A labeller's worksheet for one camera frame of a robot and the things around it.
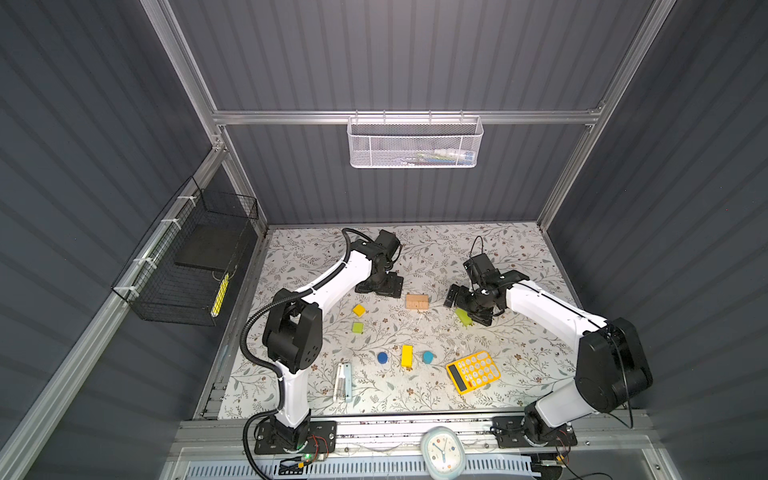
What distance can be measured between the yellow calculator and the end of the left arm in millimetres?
271

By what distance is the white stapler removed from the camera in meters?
0.80

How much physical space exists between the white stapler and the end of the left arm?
23cm

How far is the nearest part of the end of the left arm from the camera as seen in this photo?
26.3 inches

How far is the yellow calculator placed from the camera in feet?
2.70
